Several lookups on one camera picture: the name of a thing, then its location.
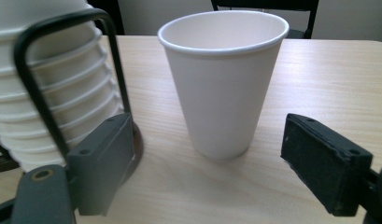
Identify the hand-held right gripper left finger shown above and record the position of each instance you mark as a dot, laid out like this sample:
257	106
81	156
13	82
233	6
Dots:
101	161

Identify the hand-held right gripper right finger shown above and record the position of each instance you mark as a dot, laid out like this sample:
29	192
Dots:
325	165

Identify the stack of white paper cups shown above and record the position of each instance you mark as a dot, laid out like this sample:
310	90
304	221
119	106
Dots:
73	81

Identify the single white paper cup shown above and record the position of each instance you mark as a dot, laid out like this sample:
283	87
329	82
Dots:
223	99

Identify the black curtain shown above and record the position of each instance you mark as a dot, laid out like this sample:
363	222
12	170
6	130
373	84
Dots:
112	18

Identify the black folding chair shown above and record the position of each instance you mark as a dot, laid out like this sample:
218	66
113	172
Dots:
313	18

